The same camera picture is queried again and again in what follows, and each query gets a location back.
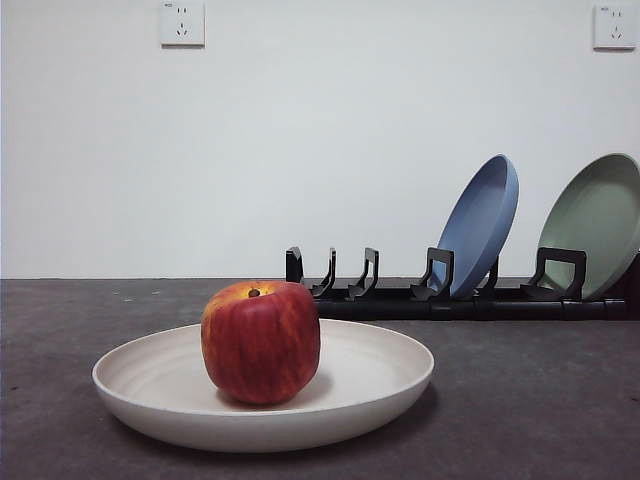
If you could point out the red apple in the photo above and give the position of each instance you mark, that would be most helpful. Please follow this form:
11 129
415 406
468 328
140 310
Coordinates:
260 345

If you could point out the cream yellow plate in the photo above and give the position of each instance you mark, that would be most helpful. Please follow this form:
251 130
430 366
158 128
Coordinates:
375 380

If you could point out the black plate rack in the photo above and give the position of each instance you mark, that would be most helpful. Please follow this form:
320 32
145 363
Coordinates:
400 307

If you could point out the blue plate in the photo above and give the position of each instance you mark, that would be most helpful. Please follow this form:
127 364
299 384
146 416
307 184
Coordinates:
480 225

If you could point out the green plate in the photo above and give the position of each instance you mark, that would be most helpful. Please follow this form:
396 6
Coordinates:
595 220

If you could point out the white wall socket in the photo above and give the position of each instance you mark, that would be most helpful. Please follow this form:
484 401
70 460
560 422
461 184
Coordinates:
611 27
182 25

